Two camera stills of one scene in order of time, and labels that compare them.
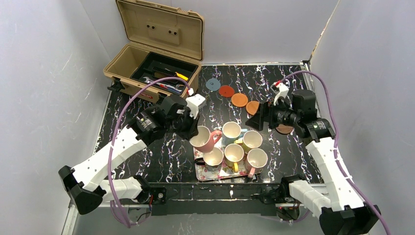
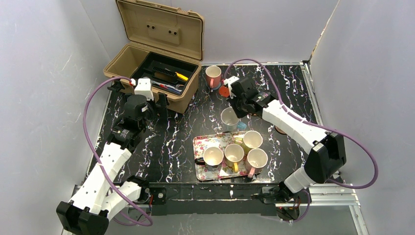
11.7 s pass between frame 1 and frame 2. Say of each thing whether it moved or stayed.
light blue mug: moved
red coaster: stayed
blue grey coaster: stayed
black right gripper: moved
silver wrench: stayed
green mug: stayed
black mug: stayed
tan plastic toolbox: stayed
